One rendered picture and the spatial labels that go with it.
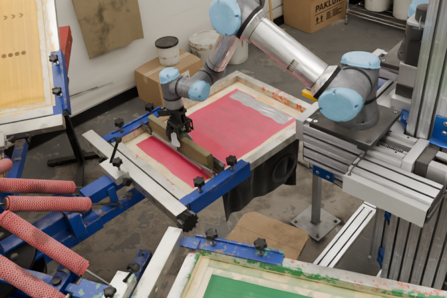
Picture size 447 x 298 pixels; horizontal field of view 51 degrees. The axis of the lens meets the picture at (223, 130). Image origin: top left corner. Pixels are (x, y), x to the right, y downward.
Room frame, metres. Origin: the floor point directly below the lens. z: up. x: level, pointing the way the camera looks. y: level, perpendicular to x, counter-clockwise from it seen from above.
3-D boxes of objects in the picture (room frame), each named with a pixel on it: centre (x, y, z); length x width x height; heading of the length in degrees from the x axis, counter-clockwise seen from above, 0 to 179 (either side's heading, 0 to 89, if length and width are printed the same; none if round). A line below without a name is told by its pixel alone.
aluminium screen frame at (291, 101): (1.66, 0.03, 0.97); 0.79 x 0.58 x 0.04; 128
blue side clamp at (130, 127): (1.73, 0.39, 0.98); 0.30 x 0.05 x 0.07; 128
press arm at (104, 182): (1.32, 0.47, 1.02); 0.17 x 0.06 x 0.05; 128
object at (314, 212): (1.91, -0.49, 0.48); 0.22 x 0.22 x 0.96; 38
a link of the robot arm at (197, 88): (1.47, 0.08, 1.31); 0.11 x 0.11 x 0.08; 55
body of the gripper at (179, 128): (1.51, 0.17, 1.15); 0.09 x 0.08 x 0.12; 38
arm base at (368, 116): (1.25, -0.45, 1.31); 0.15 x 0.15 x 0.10
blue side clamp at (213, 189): (1.29, 0.05, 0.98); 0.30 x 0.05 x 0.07; 128
